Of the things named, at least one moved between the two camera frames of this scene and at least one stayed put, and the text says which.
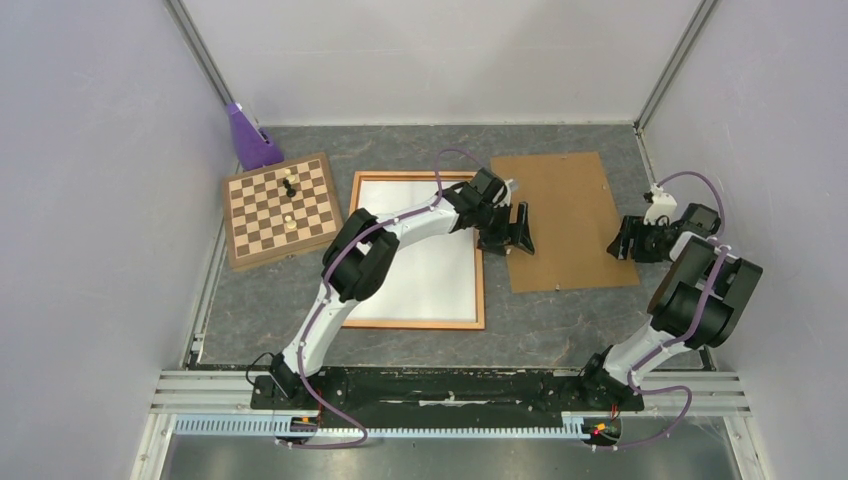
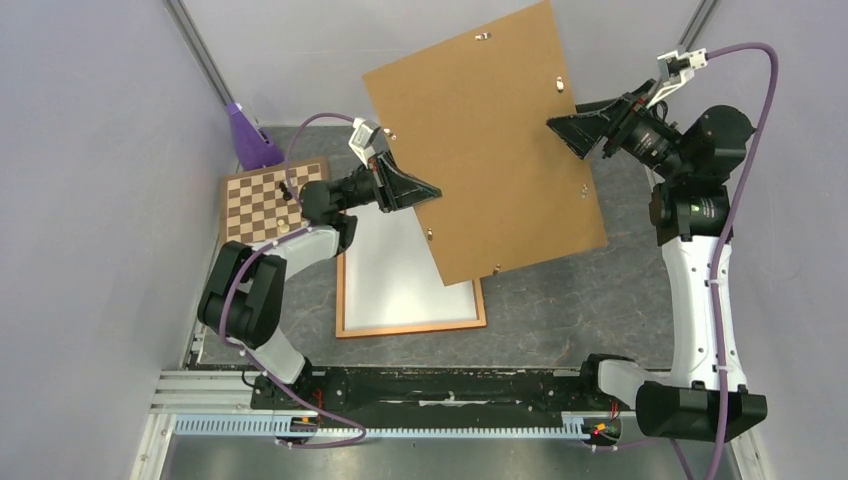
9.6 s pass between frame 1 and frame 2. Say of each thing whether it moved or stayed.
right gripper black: moved
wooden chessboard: stayed
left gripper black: moved
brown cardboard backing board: moved
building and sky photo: stayed
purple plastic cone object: stayed
